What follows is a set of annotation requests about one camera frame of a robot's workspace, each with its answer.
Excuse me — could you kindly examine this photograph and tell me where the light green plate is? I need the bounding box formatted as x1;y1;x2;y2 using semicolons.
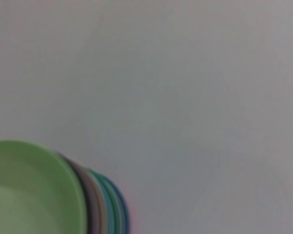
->
0;140;88;234

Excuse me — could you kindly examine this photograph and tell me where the purple plate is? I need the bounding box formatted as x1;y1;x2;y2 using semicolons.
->
60;151;100;234

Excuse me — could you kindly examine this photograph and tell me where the dark green plate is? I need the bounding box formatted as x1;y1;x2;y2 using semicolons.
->
96;172;124;234

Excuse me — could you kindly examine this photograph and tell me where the light blue plate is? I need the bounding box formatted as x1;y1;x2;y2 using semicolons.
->
87;168;116;234

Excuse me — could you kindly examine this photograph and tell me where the beige plate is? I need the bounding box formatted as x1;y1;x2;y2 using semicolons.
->
91;179;107;234

